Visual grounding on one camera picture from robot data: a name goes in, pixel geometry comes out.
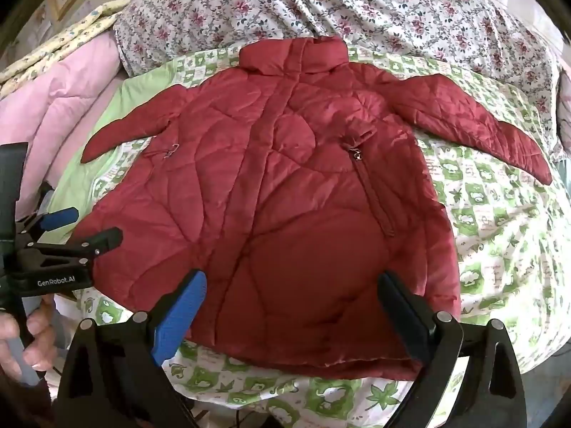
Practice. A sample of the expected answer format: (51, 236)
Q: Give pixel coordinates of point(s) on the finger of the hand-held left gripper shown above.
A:
(60, 218)
(98, 238)

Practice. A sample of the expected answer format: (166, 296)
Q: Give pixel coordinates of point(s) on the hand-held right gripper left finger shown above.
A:
(178, 316)

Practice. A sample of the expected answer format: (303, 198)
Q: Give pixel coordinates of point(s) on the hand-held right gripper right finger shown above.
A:
(403, 316)

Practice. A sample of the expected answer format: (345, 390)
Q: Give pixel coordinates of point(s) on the red quilted jacket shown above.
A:
(290, 187)

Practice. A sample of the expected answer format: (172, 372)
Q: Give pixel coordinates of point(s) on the person's left hand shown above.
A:
(40, 334)

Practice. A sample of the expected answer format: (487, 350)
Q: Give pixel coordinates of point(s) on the pink blanket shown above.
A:
(58, 98)

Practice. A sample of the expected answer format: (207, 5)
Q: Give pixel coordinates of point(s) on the green checked bedsheet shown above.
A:
(490, 232)

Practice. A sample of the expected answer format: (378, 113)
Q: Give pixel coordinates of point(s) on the yellow floral cloth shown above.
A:
(67, 35)

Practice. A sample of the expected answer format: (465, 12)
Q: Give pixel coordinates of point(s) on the floral rose quilt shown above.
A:
(357, 4)

